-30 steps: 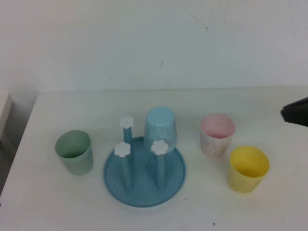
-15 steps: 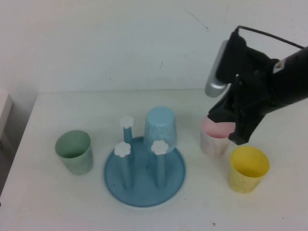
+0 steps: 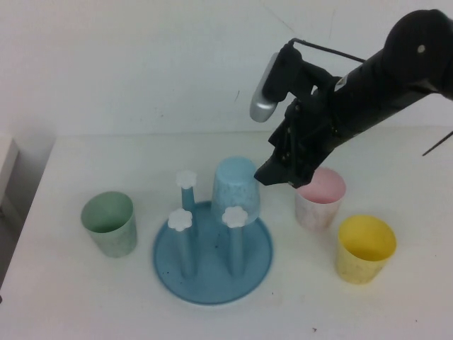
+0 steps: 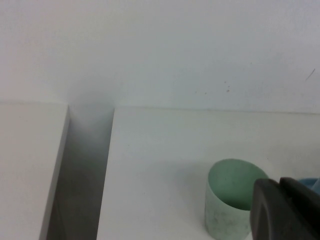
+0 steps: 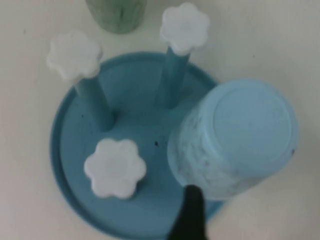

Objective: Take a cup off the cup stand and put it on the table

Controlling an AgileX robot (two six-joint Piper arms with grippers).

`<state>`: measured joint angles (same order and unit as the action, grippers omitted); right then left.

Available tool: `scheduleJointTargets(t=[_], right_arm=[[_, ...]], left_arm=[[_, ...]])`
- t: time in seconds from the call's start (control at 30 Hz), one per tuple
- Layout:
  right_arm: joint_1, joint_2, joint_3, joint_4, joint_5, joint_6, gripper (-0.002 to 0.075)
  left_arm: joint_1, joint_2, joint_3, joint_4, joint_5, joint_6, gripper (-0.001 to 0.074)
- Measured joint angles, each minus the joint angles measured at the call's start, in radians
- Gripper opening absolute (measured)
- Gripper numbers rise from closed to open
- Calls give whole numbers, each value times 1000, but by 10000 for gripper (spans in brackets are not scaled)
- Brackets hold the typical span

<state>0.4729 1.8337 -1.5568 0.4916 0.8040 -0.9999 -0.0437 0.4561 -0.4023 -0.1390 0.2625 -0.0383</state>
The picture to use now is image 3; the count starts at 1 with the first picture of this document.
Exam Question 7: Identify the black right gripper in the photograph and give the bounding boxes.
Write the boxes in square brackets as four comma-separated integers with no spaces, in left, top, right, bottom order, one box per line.
[254,90,343,190]

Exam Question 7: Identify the blue plastic cup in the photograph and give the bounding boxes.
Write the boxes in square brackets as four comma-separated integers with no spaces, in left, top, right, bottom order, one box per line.
[210,157,262,226]

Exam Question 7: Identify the pink plastic cup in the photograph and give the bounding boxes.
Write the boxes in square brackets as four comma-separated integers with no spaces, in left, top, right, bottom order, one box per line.
[294,167,346,233]

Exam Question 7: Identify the yellow plastic cup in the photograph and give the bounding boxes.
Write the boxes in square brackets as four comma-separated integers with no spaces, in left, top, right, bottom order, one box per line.
[335,215,397,285]

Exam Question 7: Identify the blue cup stand white caps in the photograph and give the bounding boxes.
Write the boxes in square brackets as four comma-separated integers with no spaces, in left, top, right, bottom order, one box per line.
[151,170,275,306]

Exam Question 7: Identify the green plastic cup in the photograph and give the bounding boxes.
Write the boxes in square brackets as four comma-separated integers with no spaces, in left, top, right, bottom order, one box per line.
[80,191,138,259]

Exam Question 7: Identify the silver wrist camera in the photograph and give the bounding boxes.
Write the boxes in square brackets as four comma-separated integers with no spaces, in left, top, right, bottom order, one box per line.
[248,52,281,123]

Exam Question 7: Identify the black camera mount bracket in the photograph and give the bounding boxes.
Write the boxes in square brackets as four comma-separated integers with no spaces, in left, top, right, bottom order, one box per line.
[263,42,338,104]

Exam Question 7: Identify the black camera cable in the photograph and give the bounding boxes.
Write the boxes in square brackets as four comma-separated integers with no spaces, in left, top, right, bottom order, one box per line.
[287,37,366,65]

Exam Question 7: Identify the thin black hanging cable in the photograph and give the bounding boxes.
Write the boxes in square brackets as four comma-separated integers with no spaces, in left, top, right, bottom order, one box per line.
[422,129,453,157]

